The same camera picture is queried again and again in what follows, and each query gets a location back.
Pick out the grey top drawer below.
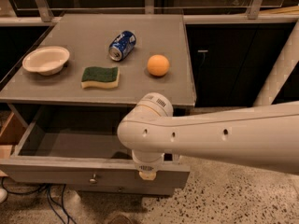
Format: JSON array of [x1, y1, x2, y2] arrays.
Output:
[[1, 105, 190, 189]]

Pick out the grey drawer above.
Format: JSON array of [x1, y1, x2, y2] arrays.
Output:
[[69, 185, 175, 196], [1, 105, 190, 189]]

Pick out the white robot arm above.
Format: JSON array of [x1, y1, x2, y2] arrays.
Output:
[[117, 23, 299, 179]]

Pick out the grey bottom drawer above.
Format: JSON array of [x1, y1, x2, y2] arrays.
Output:
[[69, 185, 175, 196]]

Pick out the grey drawer cabinet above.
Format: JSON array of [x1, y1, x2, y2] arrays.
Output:
[[0, 13, 197, 198]]

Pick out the green yellow sponge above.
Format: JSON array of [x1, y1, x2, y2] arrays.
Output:
[[81, 66, 120, 89]]

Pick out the orange ball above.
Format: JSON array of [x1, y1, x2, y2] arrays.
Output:
[[147, 55, 170, 77]]

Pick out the blue soda can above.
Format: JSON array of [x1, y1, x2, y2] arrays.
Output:
[[108, 31, 136, 62]]

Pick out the dark low cabinet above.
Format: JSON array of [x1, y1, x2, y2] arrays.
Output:
[[186, 22, 295, 107]]

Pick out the light wooden box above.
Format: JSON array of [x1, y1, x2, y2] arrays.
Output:
[[0, 111, 27, 177]]

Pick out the white bowl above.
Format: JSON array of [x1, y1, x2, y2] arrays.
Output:
[[22, 46, 70, 76]]

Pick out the metal glass railing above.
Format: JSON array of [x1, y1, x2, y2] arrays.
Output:
[[0, 0, 299, 24]]

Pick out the blue cables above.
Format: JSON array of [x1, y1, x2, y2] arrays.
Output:
[[0, 175, 78, 224]]

